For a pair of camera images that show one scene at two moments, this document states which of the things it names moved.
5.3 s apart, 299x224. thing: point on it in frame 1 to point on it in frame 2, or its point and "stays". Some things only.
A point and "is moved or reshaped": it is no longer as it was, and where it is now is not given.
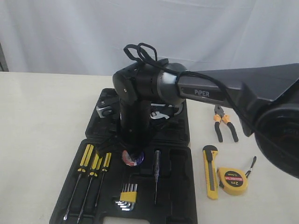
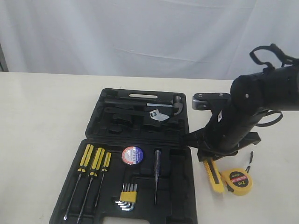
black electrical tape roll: (132, 160) stays
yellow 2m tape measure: (233, 181) is moved or reshaped
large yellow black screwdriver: (84, 163) stays
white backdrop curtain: (88, 37) stays
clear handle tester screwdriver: (156, 169) stays
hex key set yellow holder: (128, 197) stays
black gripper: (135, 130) to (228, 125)
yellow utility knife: (210, 154) is moved or reshaped
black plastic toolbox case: (97, 182) stays
